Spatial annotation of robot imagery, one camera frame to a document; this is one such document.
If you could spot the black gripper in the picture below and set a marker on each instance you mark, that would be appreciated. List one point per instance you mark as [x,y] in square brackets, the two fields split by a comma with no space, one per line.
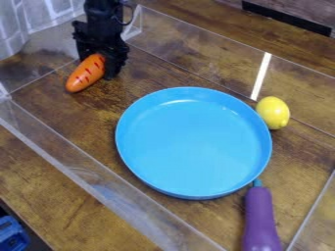
[98,35]

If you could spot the orange toy carrot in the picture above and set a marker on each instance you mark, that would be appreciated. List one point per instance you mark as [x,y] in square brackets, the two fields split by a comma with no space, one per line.
[87,74]

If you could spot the white gridded curtain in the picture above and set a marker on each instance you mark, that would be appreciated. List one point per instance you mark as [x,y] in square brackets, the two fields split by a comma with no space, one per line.
[24,17]

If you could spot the blue round plate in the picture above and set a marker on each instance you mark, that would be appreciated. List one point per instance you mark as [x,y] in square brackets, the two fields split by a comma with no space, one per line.
[194,142]

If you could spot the yellow toy lemon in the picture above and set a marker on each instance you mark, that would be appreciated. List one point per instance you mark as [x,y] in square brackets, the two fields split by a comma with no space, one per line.
[274,111]

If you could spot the dark baseboard strip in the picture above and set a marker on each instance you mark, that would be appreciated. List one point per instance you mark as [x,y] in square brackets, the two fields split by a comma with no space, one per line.
[286,18]

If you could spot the blue object at corner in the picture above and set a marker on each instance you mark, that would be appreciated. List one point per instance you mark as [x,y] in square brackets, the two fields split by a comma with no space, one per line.
[13,237]

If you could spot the purple toy eggplant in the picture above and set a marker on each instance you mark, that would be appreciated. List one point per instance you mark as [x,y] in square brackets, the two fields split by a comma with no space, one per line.
[260,235]

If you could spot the clear acrylic enclosure wall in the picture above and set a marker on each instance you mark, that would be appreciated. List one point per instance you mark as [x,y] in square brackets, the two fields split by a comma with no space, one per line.
[63,177]

